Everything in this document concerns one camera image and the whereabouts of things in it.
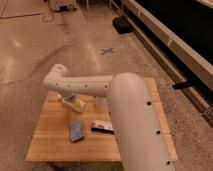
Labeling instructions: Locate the white paper cup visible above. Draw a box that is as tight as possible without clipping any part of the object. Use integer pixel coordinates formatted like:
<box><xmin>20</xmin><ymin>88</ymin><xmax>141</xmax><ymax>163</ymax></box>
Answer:
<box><xmin>95</xmin><ymin>96</ymin><xmax>107</xmax><ymax>108</ymax></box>

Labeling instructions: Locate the white plastic bottle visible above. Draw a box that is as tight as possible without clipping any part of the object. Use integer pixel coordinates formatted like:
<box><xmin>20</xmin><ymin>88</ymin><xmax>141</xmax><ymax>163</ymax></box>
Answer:
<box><xmin>58</xmin><ymin>94</ymin><xmax>85</xmax><ymax>113</ymax></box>

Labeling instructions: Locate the wooden table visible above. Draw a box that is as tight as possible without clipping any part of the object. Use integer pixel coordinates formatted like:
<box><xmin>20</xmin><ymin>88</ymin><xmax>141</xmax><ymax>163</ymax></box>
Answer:
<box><xmin>25</xmin><ymin>77</ymin><xmax>178</xmax><ymax>171</ymax></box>

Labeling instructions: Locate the floor cable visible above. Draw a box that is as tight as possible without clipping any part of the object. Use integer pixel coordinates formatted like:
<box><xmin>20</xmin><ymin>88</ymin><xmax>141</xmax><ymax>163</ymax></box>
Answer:
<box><xmin>0</xmin><ymin>0</ymin><xmax>58</xmax><ymax>24</ymax></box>

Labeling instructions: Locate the blue sponge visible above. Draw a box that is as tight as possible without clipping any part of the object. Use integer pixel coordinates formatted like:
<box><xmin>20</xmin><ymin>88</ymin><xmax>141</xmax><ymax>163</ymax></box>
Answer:
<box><xmin>69</xmin><ymin>120</ymin><xmax>84</xmax><ymax>142</ymax></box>

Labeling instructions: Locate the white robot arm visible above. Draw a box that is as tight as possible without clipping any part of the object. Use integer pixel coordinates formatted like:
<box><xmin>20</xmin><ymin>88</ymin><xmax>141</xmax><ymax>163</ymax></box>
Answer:
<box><xmin>43</xmin><ymin>64</ymin><xmax>173</xmax><ymax>171</ymax></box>

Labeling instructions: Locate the equipment at top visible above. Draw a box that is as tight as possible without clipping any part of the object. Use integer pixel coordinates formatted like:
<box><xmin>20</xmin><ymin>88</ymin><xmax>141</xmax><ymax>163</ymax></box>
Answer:
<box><xmin>48</xmin><ymin>0</ymin><xmax>77</xmax><ymax>12</ymax></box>

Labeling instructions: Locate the red white black box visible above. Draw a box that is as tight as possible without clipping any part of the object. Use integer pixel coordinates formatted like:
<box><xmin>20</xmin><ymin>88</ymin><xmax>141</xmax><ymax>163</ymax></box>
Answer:
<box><xmin>91</xmin><ymin>120</ymin><xmax>114</xmax><ymax>134</ymax></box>

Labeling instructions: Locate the black box on floor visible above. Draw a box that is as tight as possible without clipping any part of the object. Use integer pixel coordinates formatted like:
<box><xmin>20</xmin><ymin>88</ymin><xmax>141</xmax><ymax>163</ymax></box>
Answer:
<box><xmin>112</xmin><ymin>17</ymin><xmax>132</xmax><ymax>34</ymax></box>

